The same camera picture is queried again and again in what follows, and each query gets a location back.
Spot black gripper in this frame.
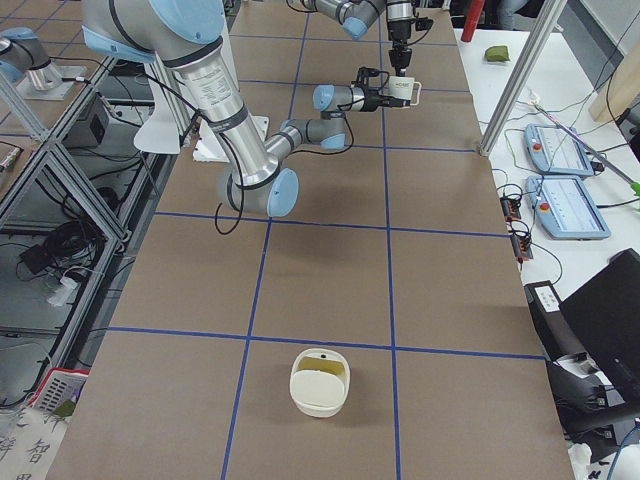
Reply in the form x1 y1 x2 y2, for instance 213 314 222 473
389 39 412 77
360 88 410 111

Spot white HOME mug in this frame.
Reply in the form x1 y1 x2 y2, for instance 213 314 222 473
388 75 422 107

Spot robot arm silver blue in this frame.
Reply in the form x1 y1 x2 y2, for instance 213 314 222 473
82 1 411 217
286 0 433 77

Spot red cylinder bottle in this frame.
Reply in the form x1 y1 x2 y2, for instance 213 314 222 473
461 0 485 43

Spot green cloth pouch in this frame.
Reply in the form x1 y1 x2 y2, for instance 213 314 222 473
484 45 510 63

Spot orange black connector block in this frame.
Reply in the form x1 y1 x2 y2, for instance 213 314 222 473
500 194 522 222

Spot teach pendant far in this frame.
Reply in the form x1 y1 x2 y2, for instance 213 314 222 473
524 124 594 177

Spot teach pendant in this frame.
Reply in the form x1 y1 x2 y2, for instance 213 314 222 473
525 175 611 240
524 124 594 177

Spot teach pendant near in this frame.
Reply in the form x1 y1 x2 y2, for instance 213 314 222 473
525 175 611 240

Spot brown paper table mat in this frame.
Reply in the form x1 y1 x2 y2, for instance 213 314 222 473
49 11 573 479

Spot metal grabber stick green tip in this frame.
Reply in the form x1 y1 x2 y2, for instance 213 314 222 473
529 95 639 196

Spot cream swing-lid trash bin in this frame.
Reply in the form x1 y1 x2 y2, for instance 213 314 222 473
289 348 350 418

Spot black box device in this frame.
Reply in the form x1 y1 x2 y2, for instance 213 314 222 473
524 280 588 363

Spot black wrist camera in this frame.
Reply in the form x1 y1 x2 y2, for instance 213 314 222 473
352 66 390 90
414 17 434 32

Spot aluminium extrusion post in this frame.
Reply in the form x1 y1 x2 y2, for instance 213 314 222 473
478 0 567 157

